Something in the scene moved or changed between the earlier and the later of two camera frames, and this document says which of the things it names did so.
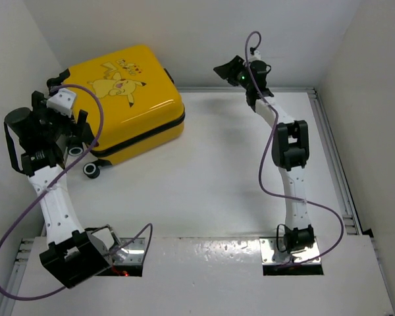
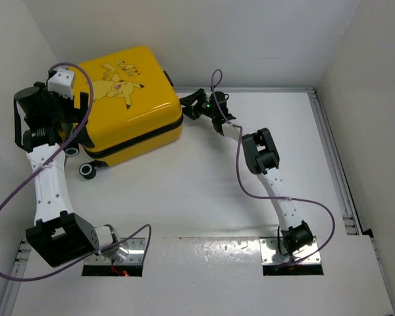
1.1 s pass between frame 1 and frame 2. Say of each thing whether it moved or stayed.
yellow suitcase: stayed
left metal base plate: stayed
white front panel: stayed
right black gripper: moved
